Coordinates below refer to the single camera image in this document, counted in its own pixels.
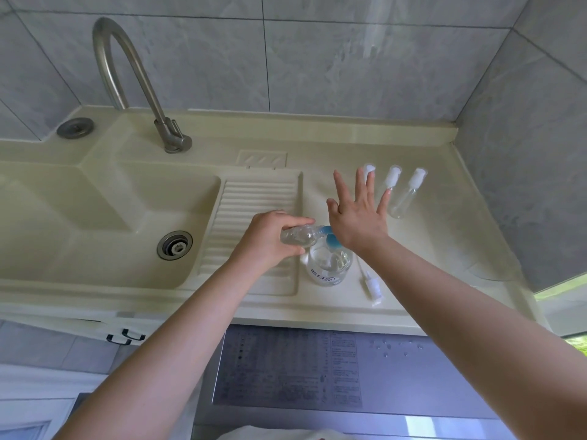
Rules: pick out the glass window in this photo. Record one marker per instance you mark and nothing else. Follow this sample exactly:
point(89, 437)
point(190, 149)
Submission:
point(568, 307)

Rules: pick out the person's left forearm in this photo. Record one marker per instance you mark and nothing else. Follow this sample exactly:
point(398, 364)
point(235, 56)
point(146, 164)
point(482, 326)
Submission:
point(151, 357)

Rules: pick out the person's left hand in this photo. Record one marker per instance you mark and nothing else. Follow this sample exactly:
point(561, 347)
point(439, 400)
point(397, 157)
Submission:
point(261, 238)

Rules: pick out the cream sink with washboard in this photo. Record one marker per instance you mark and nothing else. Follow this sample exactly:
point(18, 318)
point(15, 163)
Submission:
point(55, 215)

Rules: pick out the person's right hand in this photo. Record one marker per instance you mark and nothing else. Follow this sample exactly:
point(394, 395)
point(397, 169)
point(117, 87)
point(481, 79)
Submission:
point(360, 222)

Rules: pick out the person's white shirt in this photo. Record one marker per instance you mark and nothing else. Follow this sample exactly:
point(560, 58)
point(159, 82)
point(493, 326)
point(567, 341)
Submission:
point(284, 434)

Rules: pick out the white spray cap with tube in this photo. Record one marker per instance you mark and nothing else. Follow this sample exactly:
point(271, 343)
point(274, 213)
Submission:
point(375, 288)

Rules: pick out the round steel hole cover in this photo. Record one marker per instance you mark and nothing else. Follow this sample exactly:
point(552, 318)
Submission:
point(75, 128)

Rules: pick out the curved steel faucet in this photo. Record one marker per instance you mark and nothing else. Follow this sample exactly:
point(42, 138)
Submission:
point(144, 77)

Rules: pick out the white cabinet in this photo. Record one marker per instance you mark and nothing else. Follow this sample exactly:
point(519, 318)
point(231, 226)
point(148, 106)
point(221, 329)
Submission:
point(50, 320)

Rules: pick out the small clear bottle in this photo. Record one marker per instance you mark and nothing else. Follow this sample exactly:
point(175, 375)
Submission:
point(302, 235)
point(408, 192)
point(393, 176)
point(369, 168)

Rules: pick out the clear hand sanitizer pump bottle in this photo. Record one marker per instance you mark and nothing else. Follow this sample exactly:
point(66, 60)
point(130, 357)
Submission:
point(328, 268)

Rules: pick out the steel sink drain strainer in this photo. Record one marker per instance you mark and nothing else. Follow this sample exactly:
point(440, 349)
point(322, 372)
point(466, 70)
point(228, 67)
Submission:
point(174, 245)

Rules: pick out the person's right forearm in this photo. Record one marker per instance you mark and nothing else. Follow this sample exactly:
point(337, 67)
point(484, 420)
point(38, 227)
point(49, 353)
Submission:
point(472, 325)

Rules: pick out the grey washing machine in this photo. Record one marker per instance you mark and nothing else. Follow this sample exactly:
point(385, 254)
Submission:
point(412, 384)

